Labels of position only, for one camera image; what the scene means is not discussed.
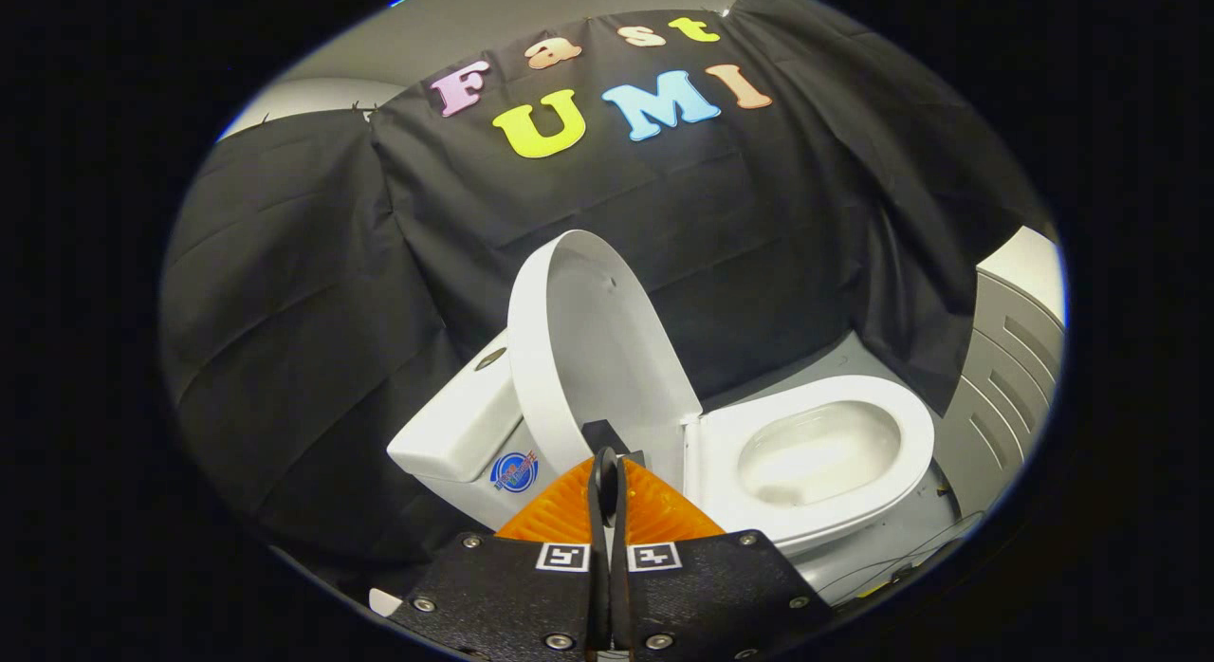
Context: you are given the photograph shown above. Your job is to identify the white toilet seat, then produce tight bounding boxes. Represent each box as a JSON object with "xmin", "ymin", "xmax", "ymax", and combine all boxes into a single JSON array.
[{"xmin": 685, "ymin": 375, "xmax": 937, "ymax": 549}]

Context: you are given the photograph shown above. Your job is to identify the grey louvered cabinet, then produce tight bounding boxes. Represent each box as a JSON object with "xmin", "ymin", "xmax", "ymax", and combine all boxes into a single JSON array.
[{"xmin": 934, "ymin": 228, "xmax": 1068, "ymax": 516}]

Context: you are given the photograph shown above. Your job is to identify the white toilet lid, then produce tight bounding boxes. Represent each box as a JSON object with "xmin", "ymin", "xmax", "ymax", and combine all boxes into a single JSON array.
[{"xmin": 507, "ymin": 230, "xmax": 705, "ymax": 492}]

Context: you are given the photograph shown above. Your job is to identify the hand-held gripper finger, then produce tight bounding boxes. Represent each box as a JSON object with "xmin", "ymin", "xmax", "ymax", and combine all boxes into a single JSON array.
[
  {"xmin": 609, "ymin": 453, "xmax": 836, "ymax": 662},
  {"xmin": 389, "ymin": 449, "xmax": 613, "ymax": 662}
]

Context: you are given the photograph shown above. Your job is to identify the white ceramic toilet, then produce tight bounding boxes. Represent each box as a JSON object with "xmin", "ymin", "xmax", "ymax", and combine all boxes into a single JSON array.
[{"xmin": 387, "ymin": 330, "xmax": 961, "ymax": 606}]

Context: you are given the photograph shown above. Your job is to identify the black backdrop cloth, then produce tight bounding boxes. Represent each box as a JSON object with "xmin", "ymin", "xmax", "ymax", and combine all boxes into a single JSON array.
[{"xmin": 159, "ymin": 0, "xmax": 1054, "ymax": 587}]

